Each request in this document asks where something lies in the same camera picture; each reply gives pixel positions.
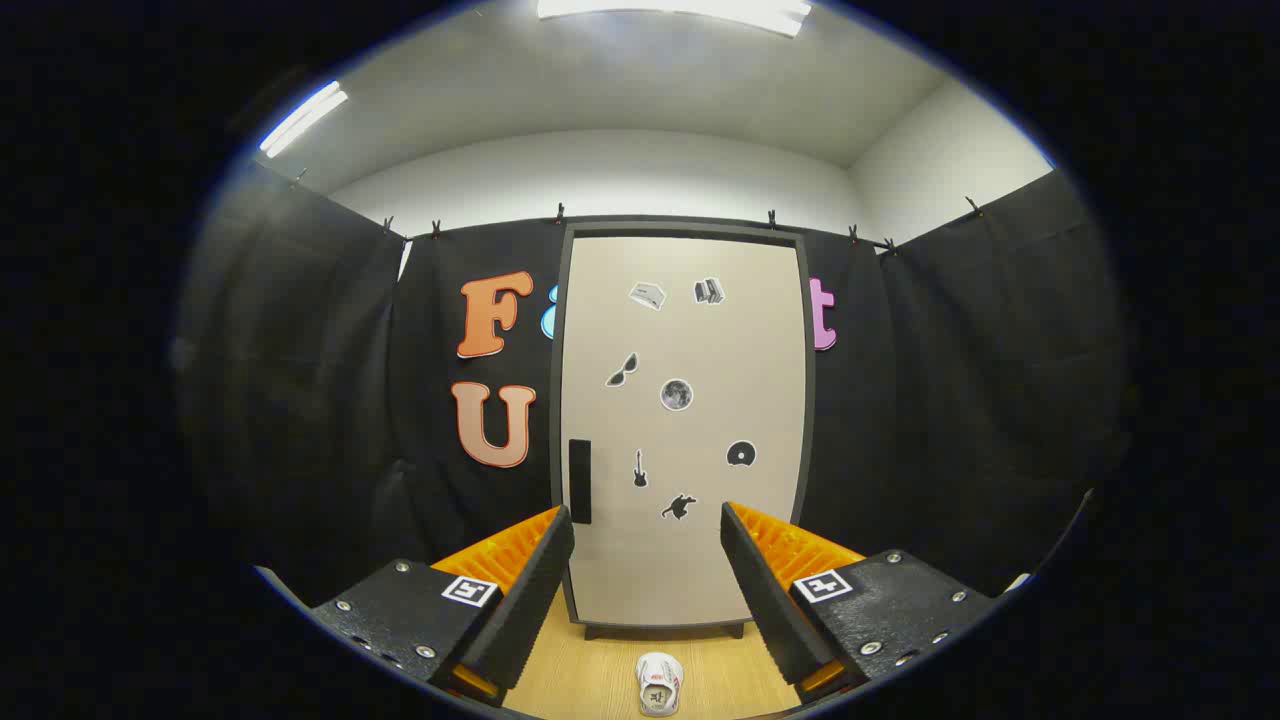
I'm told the row of black cloth clips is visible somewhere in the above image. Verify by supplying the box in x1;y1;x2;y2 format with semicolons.
295;168;986;259

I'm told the ceiling light panel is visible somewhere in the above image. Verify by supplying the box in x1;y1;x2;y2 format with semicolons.
537;0;813;38
258;80;349;159

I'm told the black backdrop cloth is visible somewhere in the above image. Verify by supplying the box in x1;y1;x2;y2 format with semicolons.
175;165;1121;601

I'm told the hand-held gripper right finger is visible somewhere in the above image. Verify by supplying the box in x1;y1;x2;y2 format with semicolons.
720;502;1001;704

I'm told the white canvas shoe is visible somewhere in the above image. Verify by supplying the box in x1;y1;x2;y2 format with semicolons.
635;652;685;718

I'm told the dark grey shoe cabinet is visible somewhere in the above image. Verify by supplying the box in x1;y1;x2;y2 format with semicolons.
548;218;816;641

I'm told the black door handle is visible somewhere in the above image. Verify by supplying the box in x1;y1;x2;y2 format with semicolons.
568;438;593;525

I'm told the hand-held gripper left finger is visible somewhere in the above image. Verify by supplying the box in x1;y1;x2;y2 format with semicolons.
310;505;576;708

